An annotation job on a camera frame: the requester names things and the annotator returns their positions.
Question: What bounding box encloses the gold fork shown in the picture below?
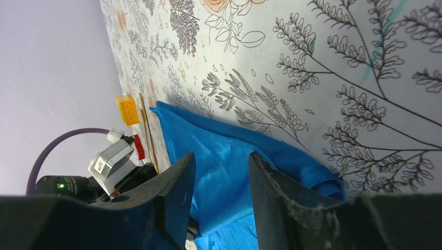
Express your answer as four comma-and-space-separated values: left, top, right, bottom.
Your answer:
139, 93, 155, 164

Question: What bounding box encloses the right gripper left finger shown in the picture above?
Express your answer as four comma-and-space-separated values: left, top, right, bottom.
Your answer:
1, 153, 195, 249

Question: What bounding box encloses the yellow toy block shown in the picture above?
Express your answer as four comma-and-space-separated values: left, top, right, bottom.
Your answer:
116, 95, 140, 126

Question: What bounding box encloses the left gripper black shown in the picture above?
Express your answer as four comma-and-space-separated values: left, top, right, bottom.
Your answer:
34, 163, 157, 204

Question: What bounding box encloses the blue cloth napkin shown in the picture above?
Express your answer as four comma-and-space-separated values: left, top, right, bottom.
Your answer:
152, 102, 346, 249

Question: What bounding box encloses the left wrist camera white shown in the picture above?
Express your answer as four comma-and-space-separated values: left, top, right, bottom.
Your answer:
88, 129, 136, 197

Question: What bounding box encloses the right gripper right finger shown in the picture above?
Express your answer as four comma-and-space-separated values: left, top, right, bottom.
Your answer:
248, 152, 441, 249

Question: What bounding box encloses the red owl toy block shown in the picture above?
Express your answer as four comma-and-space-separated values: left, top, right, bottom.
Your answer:
133, 134, 145, 160

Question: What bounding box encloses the floral tablecloth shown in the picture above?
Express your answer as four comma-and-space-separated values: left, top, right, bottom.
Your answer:
100, 1, 441, 197

